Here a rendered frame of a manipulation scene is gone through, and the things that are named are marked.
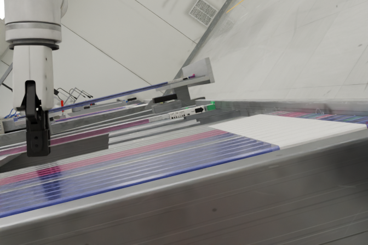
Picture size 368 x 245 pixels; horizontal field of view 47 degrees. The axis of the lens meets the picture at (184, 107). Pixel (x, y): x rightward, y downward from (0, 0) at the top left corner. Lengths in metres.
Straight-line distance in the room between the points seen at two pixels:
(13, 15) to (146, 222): 0.52
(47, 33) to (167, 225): 0.50
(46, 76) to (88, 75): 7.66
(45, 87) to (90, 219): 0.46
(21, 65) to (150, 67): 7.73
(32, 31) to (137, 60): 7.70
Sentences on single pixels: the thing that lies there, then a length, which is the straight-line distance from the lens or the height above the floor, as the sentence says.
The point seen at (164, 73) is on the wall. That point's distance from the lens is 8.38.
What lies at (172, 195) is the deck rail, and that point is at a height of 0.83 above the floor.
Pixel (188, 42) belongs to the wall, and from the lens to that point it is 8.52.
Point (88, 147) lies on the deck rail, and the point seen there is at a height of 0.87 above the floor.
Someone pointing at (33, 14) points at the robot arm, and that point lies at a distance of 0.68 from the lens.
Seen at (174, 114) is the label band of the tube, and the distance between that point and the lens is 0.70.
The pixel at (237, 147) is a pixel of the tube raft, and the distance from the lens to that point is 0.29.
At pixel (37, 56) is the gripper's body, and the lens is 0.67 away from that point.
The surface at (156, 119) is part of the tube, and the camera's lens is 0.70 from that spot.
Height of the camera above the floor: 0.88
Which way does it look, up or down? 9 degrees down
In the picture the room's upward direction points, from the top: 56 degrees counter-clockwise
